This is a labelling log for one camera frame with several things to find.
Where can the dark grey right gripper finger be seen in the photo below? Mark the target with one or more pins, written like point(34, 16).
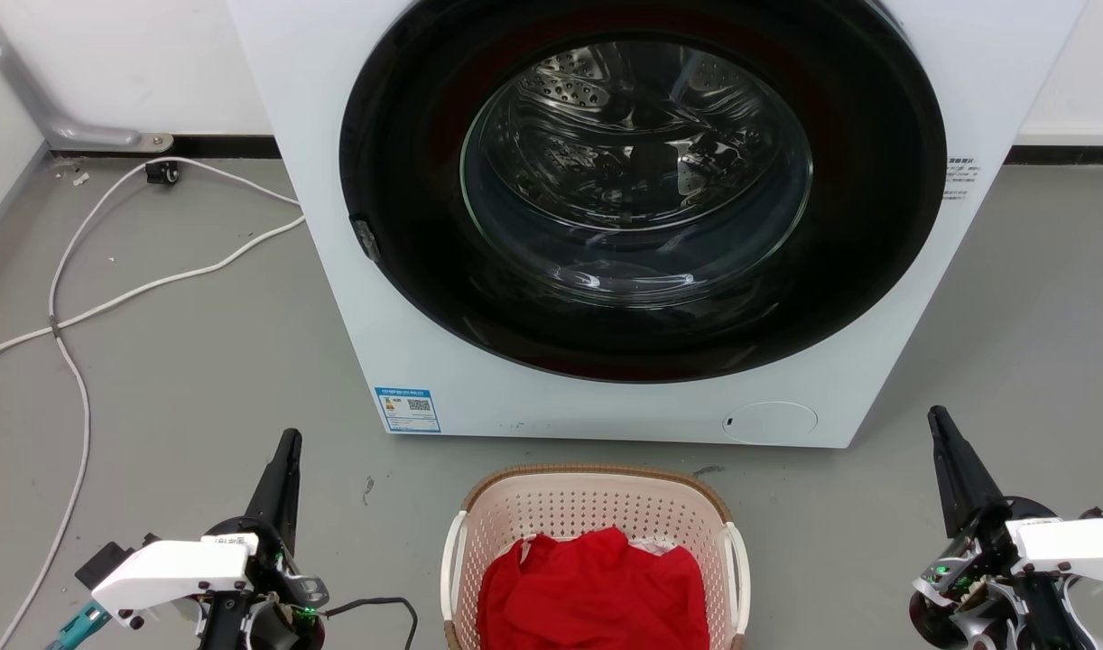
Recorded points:
point(962, 478)

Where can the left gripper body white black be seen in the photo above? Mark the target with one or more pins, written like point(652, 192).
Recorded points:
point(177, 571)

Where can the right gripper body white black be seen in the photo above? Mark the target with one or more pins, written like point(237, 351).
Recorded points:
point(1048, 551)

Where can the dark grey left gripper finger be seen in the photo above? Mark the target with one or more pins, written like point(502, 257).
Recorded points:
point(279, 492)

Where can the beige plastic laundry basket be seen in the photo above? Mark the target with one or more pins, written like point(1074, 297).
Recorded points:
point(570, 506)

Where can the white front-load washing machine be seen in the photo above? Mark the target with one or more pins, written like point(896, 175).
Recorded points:
point(894, 361)

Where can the blue energy label sticker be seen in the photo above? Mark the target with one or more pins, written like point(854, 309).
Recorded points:
point(407, 410)

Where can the round white filter cover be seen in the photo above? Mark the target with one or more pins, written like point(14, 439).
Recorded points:
point(770, 422)

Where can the black round washer door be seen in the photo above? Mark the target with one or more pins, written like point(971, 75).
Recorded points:
point(407, 271)

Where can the small printed text sticker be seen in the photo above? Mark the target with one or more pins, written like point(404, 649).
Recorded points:
point(960, 178)

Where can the white garment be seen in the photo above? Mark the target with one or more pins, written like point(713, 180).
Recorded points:
point(653, 545)

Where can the red garment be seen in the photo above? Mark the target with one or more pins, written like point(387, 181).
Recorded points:
point(597, 596)

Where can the small black floor caster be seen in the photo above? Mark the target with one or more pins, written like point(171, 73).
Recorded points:
point(162, 171)

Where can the steel washer drum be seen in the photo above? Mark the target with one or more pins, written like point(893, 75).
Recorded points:
point(633, 162)

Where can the black camera box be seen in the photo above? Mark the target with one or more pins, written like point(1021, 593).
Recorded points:
point(107, 561)

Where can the grey wall pipe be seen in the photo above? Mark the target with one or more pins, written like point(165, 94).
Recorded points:
point(37, 104)

